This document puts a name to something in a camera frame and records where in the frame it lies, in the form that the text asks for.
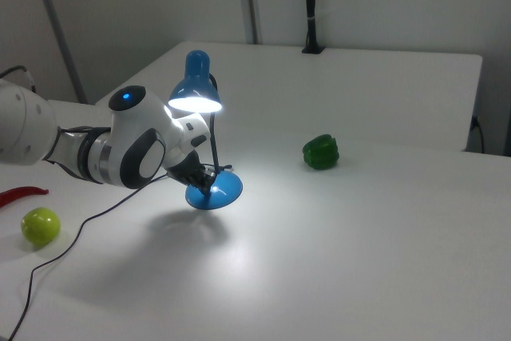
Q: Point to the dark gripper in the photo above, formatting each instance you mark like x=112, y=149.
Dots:
x=185, y=169

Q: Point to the blue desk lamp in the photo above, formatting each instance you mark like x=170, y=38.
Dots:
x=197, y=65

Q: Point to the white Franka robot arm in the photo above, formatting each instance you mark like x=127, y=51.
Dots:
x=131, y=137

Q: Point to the green bell pepper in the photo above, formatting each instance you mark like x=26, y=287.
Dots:
x=321, y=152

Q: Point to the green apple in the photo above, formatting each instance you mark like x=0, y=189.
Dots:
x=40, y=226

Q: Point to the red chili pepper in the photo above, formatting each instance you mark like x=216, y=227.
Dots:
x=20, y=192

